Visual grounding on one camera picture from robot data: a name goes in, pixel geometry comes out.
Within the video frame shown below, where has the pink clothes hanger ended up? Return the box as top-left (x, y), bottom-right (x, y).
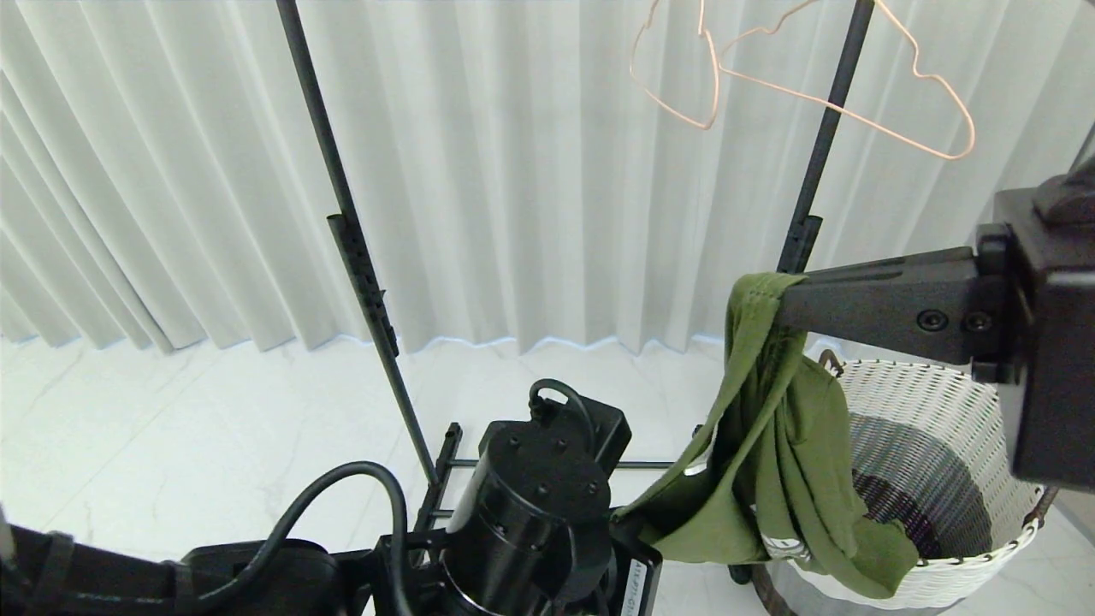
top-left (719, 0), bottom-right (976, 161)
top-left (630, 0), bottom-right (719, 131)

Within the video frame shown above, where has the green t-shirt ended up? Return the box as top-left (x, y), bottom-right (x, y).
top-left (612, 272), bottom-right (920, 600)

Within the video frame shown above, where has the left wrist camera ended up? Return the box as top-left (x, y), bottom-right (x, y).
top-left (477, 379), bottom-right (634, 493)

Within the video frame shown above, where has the white curtain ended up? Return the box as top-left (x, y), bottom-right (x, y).
top-left (0, 0), bottom-right (1095, 356)

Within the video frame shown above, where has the black clothes rack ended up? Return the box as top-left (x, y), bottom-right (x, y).
top-left (275, 0), bottom-right (875, 587)

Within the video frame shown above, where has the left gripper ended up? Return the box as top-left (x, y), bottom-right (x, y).
top-left (609, 532), bottom-right (664, 616)

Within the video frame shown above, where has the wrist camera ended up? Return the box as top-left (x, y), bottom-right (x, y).
top-left (477, 379), bottom-right (634, 493)
top-left (1033, 171), bottom-right (1095, 228)

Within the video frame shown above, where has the white laundry basket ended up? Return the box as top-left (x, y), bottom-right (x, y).
top-left (753, 349), bottom-right (1060, 613)

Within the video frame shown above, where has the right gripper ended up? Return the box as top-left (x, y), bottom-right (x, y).
top-left (994, 184), bottom-right (1095, 493)

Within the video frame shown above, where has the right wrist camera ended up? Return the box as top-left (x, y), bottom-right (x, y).
top-left (1033, 171), bottom-right (1095, 228)

